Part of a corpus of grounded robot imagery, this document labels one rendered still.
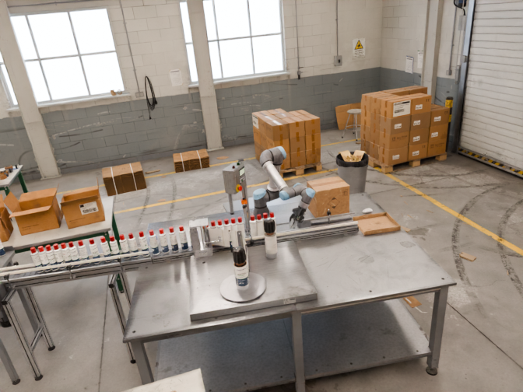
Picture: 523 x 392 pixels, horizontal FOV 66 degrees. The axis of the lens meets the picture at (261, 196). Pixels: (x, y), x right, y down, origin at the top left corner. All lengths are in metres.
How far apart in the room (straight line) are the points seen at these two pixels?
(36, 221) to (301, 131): 4.04
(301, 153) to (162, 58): 3.28
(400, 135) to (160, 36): 4.62
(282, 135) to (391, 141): 1.69
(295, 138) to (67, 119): 4.29
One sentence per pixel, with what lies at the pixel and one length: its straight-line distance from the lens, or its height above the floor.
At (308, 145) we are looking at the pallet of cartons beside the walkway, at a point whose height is 0.48.
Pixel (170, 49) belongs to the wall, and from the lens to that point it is 8.18.
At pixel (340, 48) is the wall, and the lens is 9.16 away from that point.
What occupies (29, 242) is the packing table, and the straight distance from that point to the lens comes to 4.28.
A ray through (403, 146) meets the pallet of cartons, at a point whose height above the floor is 0.41.
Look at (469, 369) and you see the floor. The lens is 3.55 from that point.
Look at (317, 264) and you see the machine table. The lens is 2.96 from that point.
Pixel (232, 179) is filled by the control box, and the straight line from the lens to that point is 2.98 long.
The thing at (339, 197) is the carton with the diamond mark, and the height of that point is 1.02.
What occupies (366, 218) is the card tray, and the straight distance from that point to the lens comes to 3.55.
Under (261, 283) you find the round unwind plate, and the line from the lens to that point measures 2.70.
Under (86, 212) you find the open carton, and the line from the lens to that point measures 4.22.
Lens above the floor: 2.50
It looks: 24 degrees down
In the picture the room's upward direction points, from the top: 5 degrees counter-clockwise
